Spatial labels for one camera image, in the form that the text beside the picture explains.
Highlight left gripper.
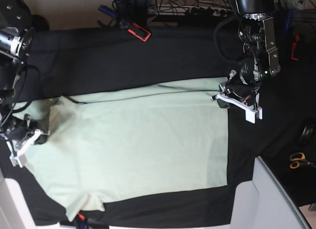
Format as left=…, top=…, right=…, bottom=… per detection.
left=217, top=70, right=262, bottom=109

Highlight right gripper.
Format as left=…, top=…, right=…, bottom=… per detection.
left=0, top=114, right=48, bottom=147

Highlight light green T-shirt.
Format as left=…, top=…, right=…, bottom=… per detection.
left=25, top=77, right=228, bottom=219

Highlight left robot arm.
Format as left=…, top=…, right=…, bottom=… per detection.
left=211, top=0, right=280, bottom=111

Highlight white chair left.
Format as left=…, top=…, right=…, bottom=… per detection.
left=0, top=171, right=37, bottom=229

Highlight white chair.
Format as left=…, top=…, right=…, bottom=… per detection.
left=0, top=171, right=37, bottom=229
left=230, top=157, right=311, bottom=229

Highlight black table cloth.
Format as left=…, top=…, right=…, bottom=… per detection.
left=0, top=28, right=316, bottom=229

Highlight black tape roll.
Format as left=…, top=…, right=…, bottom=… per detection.
left=297, top=123, right=316, bottom=147

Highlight red and black clamp right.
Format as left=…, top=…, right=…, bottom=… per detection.
left=291, top=34, right=302, bottom=61

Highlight red clamp bottom edge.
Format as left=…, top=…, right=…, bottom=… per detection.
left=73, top=213, right=109, bottom=229

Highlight white chair right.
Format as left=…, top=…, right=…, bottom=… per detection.
left=230, top=157, right=311, bottom=229

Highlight blue cylinder right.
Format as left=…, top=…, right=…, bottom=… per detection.
left=283, top=10, right=293, bottom=34

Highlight white power strip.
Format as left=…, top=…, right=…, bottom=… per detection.
left=148, top=5, right=228, bottom=17

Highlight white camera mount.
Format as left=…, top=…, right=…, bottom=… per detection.
left=210, top=93, right=263, bottom=124
left=5, top=129, right=50, bottom=168

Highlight orange handled scissors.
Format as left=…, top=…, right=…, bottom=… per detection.
left=289, top=152, right=316, bottom=169

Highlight blue handle clamp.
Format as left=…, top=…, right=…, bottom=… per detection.
left=98, top=5, right=117, bottom=19

